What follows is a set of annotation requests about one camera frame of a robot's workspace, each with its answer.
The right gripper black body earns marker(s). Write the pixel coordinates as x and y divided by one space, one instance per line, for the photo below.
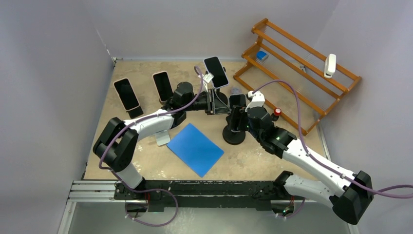
239 113

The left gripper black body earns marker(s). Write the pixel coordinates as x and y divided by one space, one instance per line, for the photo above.
210 109

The black round phone stand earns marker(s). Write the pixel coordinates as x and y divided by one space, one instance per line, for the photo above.
233 138
223 98

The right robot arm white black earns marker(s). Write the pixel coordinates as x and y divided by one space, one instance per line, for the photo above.
335 187

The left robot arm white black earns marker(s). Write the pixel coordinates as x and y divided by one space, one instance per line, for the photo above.
116 145

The phone in lilac case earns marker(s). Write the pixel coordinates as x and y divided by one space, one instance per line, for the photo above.
214 67

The pink phone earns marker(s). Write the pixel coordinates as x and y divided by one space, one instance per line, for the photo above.
163 85
126 94

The silver phone stand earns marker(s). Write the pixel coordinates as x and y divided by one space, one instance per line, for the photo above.
162 138

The black folding phone stand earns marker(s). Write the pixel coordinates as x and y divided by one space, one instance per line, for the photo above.
135 112

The far left pink phone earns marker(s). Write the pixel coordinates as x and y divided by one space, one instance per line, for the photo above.
126 94

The red black knob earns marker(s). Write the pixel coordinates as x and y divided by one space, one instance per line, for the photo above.
276 114

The blue mat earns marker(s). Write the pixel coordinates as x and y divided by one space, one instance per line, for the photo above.
196 150

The blue white eraser block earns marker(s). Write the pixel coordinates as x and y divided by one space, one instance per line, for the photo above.
261 56

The orange wooden rack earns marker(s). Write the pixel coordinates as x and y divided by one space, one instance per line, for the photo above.
301 91

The white stapler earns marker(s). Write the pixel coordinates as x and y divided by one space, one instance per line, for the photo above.
330 65

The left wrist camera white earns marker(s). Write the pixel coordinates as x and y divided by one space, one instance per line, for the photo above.
208 78

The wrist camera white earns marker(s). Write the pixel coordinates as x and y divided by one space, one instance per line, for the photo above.
208 78
256 99

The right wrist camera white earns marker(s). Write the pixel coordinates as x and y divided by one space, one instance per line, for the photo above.
256 99

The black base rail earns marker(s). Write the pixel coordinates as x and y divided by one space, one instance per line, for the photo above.
162 194

